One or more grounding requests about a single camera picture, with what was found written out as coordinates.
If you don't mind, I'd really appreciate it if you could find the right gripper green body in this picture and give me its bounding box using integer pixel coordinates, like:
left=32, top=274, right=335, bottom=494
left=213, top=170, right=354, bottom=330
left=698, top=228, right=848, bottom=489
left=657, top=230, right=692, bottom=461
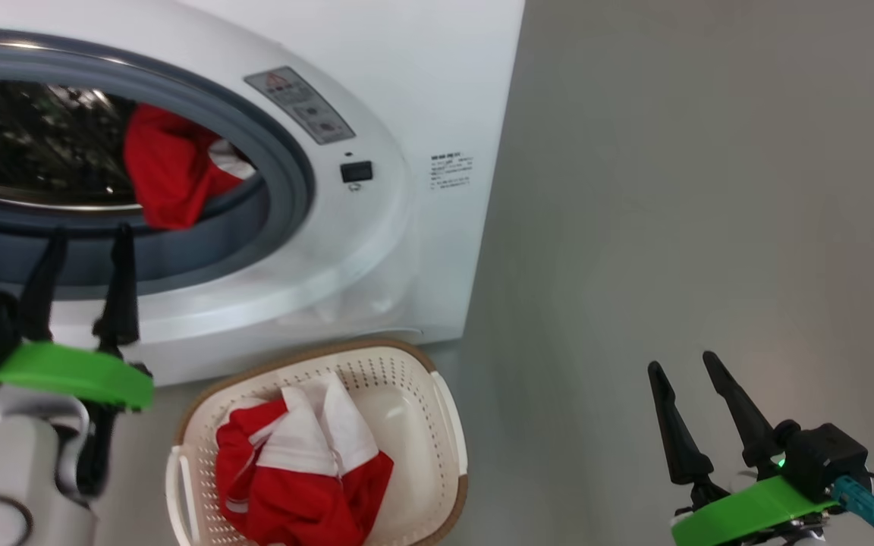
left=671, top=476, right=836, bottom=546

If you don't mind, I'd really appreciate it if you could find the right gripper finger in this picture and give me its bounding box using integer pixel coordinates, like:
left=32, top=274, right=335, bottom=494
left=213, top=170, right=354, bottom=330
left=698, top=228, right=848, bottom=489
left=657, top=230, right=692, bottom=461
left=703, top=351, right=783, bottom=469
left=647, top=361, right=715, bottom=486

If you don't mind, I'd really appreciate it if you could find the white front-load washing machine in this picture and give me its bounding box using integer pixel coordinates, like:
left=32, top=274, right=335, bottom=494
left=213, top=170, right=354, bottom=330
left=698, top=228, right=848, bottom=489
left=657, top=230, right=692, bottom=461
left=0, top=0, right=527, bottom=388

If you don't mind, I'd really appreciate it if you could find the cream perforated basket brown rim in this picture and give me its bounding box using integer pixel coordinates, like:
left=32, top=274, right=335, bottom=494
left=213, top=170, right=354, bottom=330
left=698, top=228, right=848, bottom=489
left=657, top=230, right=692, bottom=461
left=165, top=339, right=470, bottom=546

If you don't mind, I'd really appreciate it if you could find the grey warning label plate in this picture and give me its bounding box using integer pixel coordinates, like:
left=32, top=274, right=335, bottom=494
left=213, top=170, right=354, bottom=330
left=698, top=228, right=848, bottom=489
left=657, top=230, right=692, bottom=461
left=244, top=67, right=356, bottom=145

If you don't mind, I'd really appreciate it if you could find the teal cable connector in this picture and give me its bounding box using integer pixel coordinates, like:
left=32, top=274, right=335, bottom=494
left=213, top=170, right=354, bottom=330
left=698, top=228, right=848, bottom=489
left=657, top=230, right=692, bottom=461
left=832, top=476, right=874, bottom=541

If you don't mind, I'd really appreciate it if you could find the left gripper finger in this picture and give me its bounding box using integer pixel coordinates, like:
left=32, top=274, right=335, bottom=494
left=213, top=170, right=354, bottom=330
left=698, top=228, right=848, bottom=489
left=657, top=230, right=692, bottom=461
left=18, top=227, right=70, bottom=342
left=92, top=222, right=140, bottom=353

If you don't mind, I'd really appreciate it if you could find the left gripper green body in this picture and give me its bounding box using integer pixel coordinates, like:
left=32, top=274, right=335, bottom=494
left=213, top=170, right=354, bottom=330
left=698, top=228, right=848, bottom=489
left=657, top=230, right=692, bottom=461
left=0, top=341, right=155, bottom=414

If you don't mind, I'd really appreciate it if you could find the red and white garment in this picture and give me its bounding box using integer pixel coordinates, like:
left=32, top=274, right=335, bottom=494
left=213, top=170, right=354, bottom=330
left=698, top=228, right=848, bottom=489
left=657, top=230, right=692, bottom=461
left=123, top=104, right=256, bottom=231
left=215, top=373, right=395, bottom=546

